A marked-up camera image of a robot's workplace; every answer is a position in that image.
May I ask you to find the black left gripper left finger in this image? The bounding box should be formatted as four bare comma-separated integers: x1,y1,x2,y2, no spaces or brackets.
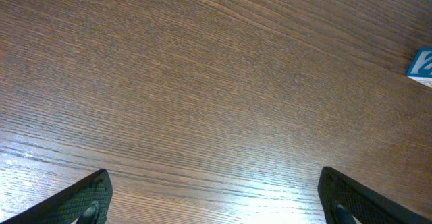
3,169,113,224

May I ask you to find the blue number 2 block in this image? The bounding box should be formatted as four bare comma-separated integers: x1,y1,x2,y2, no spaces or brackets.
406,47,432,88

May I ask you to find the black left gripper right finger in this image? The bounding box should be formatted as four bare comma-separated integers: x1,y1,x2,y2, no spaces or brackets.
318,167,431,224

